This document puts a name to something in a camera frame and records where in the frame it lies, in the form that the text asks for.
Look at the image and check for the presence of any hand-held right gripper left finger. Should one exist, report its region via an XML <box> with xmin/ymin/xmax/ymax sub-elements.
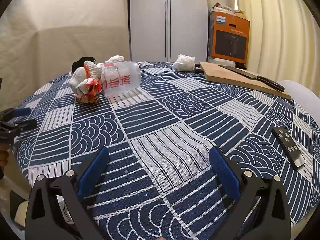
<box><xmin>24</xmin><ymin>146</ymin><xmax>110</xmax><ymax>240</ymax></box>

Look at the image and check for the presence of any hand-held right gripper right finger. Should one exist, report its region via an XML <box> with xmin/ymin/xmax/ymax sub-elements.
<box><xmin>209</xmin><ymin>146</ymin><xmax>292</xmax><ymax>240</ymax></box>

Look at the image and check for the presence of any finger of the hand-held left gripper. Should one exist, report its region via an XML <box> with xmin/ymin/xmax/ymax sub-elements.
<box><xmin>0</xmin><ymin>119</ymin><xmax>38</xmax><ymax>136</ymax></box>
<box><xmin>0</xmin><ymin>108</ymin><xmax>32</xmax><ymax>121</ymax></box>

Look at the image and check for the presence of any clear plastic bottle red label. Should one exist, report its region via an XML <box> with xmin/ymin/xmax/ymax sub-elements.
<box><xmin>101</xmin><ymin>61</ymin><xmax>141</xmax><ymax>98</ymax></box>

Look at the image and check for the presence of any large white tissue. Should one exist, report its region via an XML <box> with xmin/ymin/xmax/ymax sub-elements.
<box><xmin>172</xmin><ymin>54</ymin><xmax>196</xmax><ymax>71</ymax></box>

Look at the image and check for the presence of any black remote control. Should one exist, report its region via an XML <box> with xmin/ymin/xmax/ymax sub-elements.
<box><xmin>272</xmin><ymin>127</ymin><xmax>306</xmax><ymax>168</ymax></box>

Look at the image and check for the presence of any crumpled orange wrapper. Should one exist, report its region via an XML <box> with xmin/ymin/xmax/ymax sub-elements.
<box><xmin>79</xmin><ymin>78</ymin><xmax>102</xmax><ymax>104</ymax></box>

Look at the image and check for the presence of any black round object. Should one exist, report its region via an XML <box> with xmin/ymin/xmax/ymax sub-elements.
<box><xmin>72</xmin><ymin>57</ymin><xmax>97</xmax><ymax>72</ymax></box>

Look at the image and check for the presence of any blue patterned tablecloth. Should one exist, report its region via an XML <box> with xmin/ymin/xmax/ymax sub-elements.
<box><xmin>11</xmin><ymin>60</ymin><xmax>320</xmax><ymax>240</ymax></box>

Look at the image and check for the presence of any wooden cutting board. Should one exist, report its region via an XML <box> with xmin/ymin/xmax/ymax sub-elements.
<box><xmin>199</xmin><ymin>61</ymin><xmax>292</xmax><ymax>100</ymax></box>

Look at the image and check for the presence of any small white crumpled tissue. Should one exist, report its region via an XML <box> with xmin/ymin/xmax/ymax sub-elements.
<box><xmin>104</xmin><ymin>54</ymin><xmax>125</xmax><ymax>64</ymax></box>

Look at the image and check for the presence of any white chair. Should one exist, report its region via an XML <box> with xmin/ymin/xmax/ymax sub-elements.
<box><xmin>277</xmin><ymin>80</ymin><xmax>320</xmax><ymax>120</ymax></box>

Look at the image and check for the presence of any orange cardboard box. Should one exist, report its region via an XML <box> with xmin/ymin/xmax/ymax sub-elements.
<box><xmin>208</xmin><ymin>10</ymin><xmax>250</xmax><ymax>64</ymax></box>

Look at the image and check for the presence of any cream curtain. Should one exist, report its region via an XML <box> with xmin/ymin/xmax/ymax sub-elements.
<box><xmin>234</xmin><ymin>0</ymin><xmax>320</xmax><ymax>100</ymax></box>

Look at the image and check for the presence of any white wardrobe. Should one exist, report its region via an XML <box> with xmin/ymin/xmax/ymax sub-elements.
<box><xmin>130</xmin><ymin>0</ymin><xmax>208</xmax><ymax>63</ymax></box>

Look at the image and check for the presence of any black handled kitchen knife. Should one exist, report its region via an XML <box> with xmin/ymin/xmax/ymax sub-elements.
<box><xmin>219</xmin><ymin>65</ymin><xmax>285</xmax><ymax>92</ymax></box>

